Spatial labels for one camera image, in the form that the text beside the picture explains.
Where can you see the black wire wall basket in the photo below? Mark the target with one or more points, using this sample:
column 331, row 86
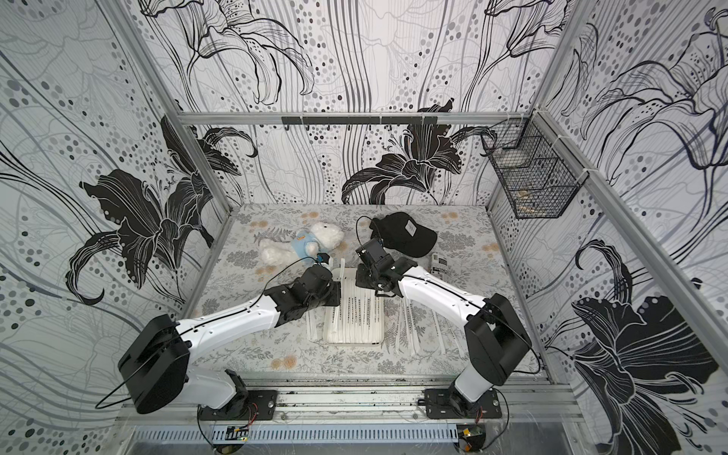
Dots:
column 537, row 182

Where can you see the white slotted cable duct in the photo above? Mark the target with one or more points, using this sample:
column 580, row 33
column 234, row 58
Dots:
column 304, row 434

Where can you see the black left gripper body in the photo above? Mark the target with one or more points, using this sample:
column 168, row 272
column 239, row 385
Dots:
column 330, row 297

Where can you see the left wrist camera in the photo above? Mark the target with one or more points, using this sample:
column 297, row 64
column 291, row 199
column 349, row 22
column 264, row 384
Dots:
column 323, row 258

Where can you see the white plush toy blue shirt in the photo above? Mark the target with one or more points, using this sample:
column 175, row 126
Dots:
column 321, row 237

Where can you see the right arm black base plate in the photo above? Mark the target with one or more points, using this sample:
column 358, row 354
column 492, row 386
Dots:
column 443, row 404

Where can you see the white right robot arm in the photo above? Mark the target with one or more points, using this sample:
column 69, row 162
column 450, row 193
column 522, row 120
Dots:
column 496, row 339

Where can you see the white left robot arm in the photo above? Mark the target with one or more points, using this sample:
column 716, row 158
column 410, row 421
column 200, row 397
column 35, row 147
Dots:
column 157, row 368

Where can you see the white rectangular storage tray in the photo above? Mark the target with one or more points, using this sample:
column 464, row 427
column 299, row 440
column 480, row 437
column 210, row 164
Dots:
column 338, row 321

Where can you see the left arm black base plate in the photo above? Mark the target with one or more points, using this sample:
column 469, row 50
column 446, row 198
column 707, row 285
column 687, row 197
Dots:
column 253, row 406

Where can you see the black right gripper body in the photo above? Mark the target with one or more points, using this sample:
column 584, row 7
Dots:
column 373, row 256

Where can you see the black baseball cap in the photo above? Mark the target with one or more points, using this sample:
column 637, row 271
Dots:
column 400, row 232

